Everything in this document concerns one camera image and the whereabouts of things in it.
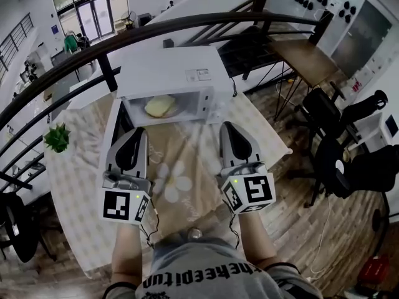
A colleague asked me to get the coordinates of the green garment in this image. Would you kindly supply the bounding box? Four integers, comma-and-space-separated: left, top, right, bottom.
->
64, 32, 79, 54

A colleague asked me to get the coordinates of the dark staircase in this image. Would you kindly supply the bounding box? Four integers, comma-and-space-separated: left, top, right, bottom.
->
218, 26, 283, 74

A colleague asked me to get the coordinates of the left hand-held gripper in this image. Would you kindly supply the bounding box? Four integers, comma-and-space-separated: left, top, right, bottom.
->
100, 128, 153, 227

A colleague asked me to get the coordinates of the black floor stand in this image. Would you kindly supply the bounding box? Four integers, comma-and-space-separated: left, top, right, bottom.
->
372, 191, 394, 255

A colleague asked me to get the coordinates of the white floor cable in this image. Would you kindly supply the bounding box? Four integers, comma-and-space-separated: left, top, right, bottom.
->
310, 194, 332, 275

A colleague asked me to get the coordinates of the dark curved stair railing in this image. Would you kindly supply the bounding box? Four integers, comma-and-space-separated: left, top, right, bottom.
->
0, 11, 334, 199

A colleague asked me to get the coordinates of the white microwave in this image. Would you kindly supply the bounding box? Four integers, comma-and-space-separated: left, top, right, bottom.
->
99, 44, 239, 171

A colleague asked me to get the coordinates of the small green potted succulent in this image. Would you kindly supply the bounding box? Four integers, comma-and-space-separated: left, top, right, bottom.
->
42, 121, 72, 154

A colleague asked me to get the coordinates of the person's right forearm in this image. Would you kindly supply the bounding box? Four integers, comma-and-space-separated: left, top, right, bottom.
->
238, 209, 280, 272

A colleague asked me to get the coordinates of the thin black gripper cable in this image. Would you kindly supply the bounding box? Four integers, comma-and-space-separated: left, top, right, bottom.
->
229, 212, 241, 250
140, 201, 161, 250

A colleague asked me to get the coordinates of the black swivel chair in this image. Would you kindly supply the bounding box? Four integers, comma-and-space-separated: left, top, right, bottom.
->
0, 191, 43, 263

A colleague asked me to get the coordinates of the person's left forearm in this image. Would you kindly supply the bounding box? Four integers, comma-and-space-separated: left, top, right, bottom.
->
110, 221, 147, 292

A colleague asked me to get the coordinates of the grey frosted door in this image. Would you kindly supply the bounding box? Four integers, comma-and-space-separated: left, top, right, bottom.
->
330, 0, 394, 72

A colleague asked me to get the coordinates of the black ring-headrest office chair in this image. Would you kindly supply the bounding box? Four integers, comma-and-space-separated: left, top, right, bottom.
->
301, 81, 390, 136

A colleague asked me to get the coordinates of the black mesh office chair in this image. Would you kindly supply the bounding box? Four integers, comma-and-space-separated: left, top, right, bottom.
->
286, 129, 399, 208

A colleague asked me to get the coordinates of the yellow bread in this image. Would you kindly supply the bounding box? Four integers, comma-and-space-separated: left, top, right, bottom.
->
144, 95, 176, 118

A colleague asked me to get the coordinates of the red box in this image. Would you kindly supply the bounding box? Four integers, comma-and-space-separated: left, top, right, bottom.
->
358, 255, 391, 288

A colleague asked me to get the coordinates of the wooden table with metal legs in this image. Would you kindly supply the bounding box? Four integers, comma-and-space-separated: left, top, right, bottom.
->
243, 38, 341, 123

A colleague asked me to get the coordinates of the white desk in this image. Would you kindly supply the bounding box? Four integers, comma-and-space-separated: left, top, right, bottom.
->
350, 112, 399, 155

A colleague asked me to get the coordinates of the small dark-screen tablet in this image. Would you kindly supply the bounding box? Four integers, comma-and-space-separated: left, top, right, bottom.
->
385, 114, 397, 136

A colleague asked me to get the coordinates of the round glass plate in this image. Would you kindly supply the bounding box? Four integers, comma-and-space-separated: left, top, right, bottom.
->
143, 100, 186, 120

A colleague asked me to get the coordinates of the person's grey printed shirt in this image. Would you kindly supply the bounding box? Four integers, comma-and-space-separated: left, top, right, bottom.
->
104, 234, 325, 299

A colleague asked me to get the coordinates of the glass entrance door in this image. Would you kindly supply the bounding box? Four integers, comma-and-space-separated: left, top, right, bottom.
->
49, 0, 128, 42

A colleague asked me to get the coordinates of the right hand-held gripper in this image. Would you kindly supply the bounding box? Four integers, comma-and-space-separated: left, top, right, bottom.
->
215, 121, 277, 215

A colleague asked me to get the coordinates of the beige chequered daisy tablecloth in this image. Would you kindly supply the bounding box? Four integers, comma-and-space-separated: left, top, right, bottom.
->
43, 85, 291, 280

